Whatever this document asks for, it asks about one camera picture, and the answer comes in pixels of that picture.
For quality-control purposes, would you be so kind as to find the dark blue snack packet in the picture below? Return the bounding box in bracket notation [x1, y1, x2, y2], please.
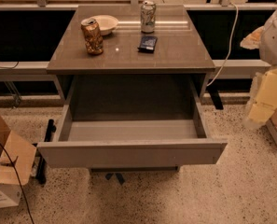
[138, 35, 158, 53]

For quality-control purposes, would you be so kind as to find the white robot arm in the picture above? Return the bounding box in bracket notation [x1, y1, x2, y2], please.
[240, 9, 277, 129]

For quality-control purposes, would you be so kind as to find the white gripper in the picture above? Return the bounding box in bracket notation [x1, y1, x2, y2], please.
[240, 26, 277, 130]

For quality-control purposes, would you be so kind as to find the open grey top drawer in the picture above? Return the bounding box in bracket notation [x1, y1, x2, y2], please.
[47, 75, 227, 171]

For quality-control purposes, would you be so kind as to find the orange soda can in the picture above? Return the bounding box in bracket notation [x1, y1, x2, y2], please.
[81, 17, 104, 55]

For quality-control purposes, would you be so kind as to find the white cable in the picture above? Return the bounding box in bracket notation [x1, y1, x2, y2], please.
[206, 2, 240, 88]

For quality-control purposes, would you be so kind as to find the white bowl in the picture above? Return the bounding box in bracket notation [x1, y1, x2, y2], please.
[93, 15, 118, 35]

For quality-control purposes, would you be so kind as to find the black floor stand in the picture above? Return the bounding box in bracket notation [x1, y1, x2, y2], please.
[34, 119, 56, 185]

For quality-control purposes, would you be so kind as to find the green and white can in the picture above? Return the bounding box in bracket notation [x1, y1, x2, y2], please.
[141, 1, 156, 34]

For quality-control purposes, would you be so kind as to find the open cardboard box left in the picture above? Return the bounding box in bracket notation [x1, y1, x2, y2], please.
[0, 116, 36, 208]

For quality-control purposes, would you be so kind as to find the black cable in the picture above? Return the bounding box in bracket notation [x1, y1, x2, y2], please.
[0, 131, 35, 224]

